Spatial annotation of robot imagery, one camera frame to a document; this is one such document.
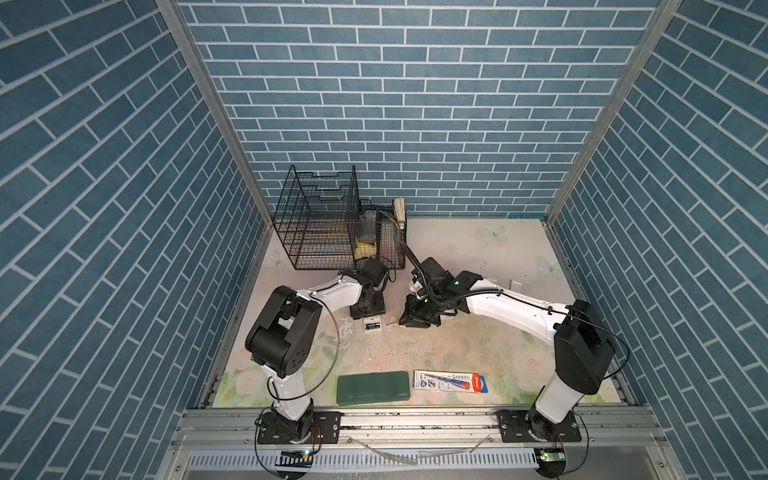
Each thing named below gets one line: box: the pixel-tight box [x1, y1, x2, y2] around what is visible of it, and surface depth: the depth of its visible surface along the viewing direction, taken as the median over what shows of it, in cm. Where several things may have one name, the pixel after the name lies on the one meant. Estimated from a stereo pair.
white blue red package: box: [414, 370, 489, 393], surface depth 82 cm
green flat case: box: [336, 371, 410, 406], surface depth 82 cm
